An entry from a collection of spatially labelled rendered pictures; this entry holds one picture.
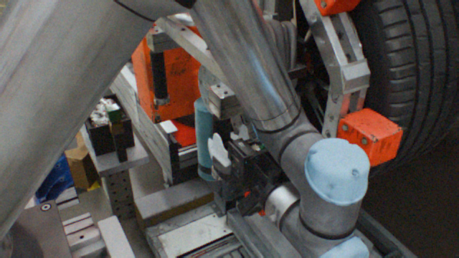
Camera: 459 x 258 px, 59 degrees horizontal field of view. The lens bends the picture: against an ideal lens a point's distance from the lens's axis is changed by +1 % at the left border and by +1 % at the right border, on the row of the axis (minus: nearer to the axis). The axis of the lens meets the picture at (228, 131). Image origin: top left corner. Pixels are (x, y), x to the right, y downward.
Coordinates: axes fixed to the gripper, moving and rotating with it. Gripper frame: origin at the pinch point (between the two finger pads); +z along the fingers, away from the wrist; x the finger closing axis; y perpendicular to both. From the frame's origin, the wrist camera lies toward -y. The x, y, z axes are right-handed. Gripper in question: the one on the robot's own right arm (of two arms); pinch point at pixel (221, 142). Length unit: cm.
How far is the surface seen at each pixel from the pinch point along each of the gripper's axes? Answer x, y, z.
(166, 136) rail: -13, -46, 69
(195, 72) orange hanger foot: -21, -15, 57
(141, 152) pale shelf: 2, -38, 54
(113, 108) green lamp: 9, -17, 52
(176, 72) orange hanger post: -14, -12, 56
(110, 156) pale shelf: 12, -38, 56
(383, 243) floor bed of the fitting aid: -74, -79, 4
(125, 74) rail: -14, -44, 126
